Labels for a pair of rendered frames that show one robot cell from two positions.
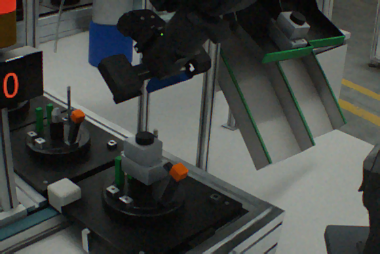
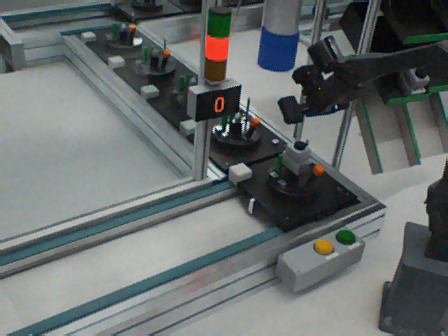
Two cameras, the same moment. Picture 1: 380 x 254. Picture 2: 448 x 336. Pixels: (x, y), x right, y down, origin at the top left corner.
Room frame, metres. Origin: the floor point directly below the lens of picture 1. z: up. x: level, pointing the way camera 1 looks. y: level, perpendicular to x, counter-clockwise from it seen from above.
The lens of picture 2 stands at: (-0.46, -0.01, 1.81)
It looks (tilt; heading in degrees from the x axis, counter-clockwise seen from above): 35 degrees down; 12
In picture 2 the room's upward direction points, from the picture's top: 6 degrees clockwise
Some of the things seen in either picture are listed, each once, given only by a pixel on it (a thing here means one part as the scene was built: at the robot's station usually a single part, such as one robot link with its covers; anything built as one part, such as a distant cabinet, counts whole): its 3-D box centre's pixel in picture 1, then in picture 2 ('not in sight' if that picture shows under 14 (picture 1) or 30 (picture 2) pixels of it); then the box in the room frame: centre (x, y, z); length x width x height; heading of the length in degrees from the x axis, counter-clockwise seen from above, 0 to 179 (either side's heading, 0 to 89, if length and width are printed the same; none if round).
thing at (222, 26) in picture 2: not in sight; (219, 23); (0.67, 0.28, 1.38); 0.05 x 0.05 x 0.05
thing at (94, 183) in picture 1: (143, 205); (291, 187); (0.73, 0.07, 0.96); 0.24 x 0.24 x 0.02; 50
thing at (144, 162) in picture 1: (140, 152); (295, 153); (0.74, 0.08, 1.06); 0.08 x 0.04 x 0.07; 50
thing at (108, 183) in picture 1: (143, 195); (293, 181); (0.73, 0.07, 0.98); 0.14 x 0.14 x 0.02
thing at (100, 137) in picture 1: (55, 125); (237, 124); (0.90, 0.27, 1.01); 0.24 x 0.24 x 0.13; 50
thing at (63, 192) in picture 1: (64, 195); (239, 174); (0.72, 0.21, 0.97); 0.05 x 0.05 x 0.04; 50
